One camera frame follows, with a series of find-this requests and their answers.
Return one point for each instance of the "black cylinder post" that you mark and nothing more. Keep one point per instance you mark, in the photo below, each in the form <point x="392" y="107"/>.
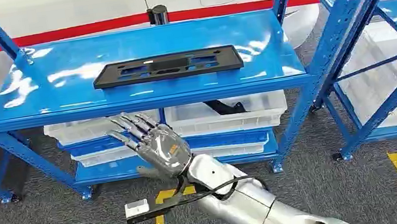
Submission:
<point x="159" y="14"/>

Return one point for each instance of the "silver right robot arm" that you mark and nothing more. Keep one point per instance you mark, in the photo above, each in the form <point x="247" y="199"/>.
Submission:
<point x="252" y="205"/>

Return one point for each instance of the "white vehicle body red stripe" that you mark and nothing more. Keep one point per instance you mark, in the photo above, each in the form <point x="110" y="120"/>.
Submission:
<point x="88" y="5"/>

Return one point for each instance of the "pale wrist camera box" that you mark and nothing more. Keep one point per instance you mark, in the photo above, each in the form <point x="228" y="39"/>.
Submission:
<point x="137" y="208"/>

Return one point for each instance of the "large clear plastic bin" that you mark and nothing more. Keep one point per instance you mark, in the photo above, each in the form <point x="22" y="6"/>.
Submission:
<point x="392" y="94"/>

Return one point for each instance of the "white plastic bin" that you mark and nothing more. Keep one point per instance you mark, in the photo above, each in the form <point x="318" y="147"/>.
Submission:
<point x="228" y="150"/>
<point x="105" y="156"/>
<point x="223" y="121"/>

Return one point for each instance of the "black plastic part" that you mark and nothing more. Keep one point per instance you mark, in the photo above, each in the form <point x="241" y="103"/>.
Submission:
<point x="223" y="108"/>

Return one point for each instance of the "black plastic frame panel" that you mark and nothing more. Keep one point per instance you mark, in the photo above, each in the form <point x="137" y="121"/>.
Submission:
<point x="167" y="72"/>

